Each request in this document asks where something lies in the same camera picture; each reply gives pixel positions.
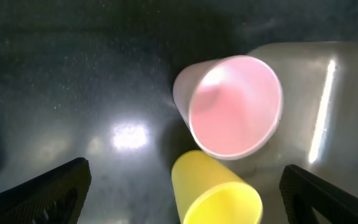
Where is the yellow cup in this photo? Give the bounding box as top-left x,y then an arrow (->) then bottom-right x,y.
170,149 -> 264,224

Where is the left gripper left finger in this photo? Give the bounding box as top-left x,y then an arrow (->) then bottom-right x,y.
0,157 -> 92,224

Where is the pink cup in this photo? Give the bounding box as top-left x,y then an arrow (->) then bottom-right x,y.
172,55 -> 284,161

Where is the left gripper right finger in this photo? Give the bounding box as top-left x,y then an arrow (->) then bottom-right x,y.
278,164 -> 358,224

